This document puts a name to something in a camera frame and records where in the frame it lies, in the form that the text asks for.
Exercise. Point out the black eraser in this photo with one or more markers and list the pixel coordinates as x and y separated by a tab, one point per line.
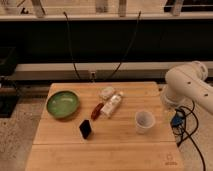
85	129

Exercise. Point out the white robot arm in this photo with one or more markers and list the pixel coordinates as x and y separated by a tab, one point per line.
188	81

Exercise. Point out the white crumpled object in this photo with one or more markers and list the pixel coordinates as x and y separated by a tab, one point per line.
107	92

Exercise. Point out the red-brown oblong object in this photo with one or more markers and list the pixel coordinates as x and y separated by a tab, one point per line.
96	111

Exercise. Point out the green bowl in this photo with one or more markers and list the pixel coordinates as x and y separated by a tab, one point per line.
62	104

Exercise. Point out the translucent plastic cup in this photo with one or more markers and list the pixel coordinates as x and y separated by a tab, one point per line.
144	121

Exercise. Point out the blue connector plug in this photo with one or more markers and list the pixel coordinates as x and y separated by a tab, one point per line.
177	120

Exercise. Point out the black box at left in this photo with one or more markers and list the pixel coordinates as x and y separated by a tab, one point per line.
8	64

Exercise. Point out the white wall outlet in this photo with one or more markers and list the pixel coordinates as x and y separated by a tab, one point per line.
92	75

